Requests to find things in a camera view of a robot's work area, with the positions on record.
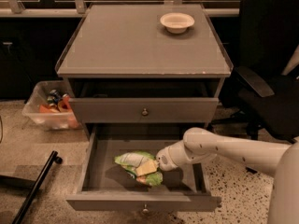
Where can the open grey middle drawer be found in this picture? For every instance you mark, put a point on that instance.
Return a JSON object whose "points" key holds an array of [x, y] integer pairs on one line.
{"points": [[105, 186]]}

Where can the clear plastic storage bin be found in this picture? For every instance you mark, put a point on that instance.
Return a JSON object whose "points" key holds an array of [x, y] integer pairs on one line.
{"points": [[39, 97]]}

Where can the round brass middle knob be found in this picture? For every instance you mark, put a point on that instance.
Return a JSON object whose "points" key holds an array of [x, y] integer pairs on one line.
{"points": [[145, 210]]}

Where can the white paper bowl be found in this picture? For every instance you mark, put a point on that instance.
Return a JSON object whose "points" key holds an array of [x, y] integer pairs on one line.
{"points": [[176, 23]]}

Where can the round brass top knob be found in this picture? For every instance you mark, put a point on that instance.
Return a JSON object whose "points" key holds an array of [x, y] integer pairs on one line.
{"points": [[145, 112]]}

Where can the round brass knob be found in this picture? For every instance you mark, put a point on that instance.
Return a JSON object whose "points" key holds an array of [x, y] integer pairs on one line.
{"points": [[145, 112], [145, 210]]}

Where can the black office chair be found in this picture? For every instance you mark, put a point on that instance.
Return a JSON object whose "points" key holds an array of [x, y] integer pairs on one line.
{"points": [[263, 86]]}

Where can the orange snack packages in bin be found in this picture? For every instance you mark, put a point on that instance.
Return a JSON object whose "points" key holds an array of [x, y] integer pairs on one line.
{"points": [[60, 111]]}

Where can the black metal stand leg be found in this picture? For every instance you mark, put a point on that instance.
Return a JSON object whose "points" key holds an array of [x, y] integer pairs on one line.
{"points": [[32, 185]]}

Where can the green rice chip bag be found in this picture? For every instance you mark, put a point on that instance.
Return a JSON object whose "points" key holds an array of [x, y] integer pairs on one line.
{"points": [[131, 160]]}

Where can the grey top drawer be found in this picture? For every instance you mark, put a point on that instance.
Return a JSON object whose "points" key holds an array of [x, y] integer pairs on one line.
{"points": [[122, 101]]}

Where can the grey drawer cabinet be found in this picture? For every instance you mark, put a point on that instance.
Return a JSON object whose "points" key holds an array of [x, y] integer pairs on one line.
{"points": [[129, 42]]}

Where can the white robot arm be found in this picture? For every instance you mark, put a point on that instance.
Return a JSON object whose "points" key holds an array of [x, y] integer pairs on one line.
{"points": [[280, 161]]}

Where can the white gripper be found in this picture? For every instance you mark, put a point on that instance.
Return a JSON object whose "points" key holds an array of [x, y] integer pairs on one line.
{"points": [[163, 159]]}

